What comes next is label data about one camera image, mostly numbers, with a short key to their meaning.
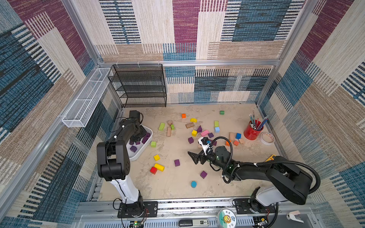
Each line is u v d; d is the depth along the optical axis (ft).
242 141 3.19
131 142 3.10
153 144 3.17
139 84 3.57
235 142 3.25
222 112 3.78
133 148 3.08
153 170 2.83
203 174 2.74
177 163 2.87
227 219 2.09
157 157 3.00
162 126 3.45
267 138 3.28
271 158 2.93
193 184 2.66
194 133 3.28
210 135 3.35
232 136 3.26
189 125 3.53
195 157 2.40
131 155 2.94
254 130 2.99
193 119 3.63
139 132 2.65
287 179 1.46
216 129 3.35
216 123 3.55
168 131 3.36
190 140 3.21
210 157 2.39
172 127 3.45
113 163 1.62
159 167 2.82
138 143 3.16
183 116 3.75
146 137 3.12
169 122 3.52
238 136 3.28
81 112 2.34
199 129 3.35
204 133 3.36
